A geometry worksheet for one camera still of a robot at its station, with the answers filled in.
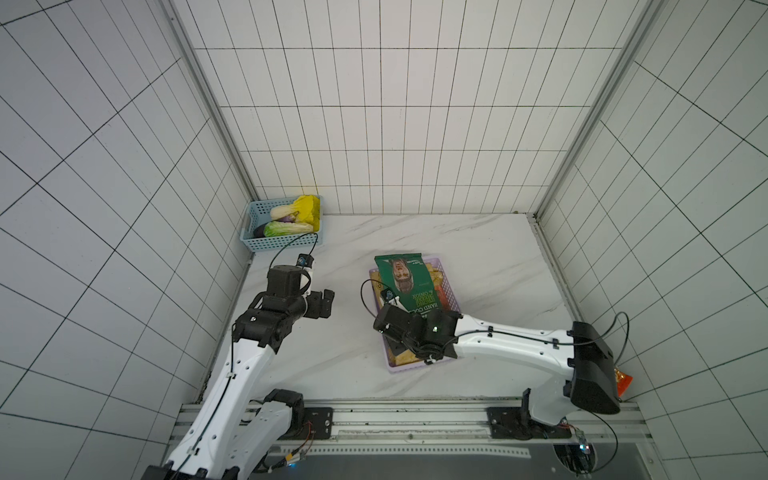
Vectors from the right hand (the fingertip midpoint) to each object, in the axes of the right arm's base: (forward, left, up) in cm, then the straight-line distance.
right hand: (385, 334), depth 76 cm
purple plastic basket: (+18, -18, -7) cm, 26 cm away
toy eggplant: (+39, +51, -6) cm, 64 cm away
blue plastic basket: (+50, +55, -8) cm, 75 cm away
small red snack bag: (-6, -62, -8) cm, 62 cm away
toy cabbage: (+37, +42, -2) cm, 56 cm away
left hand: (+6, +20, +6) cm, 22 cm away
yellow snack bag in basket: (+48, +32, -1) cm, 58 cm away
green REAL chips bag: (+18, -5, 0) cm, 19 cm away
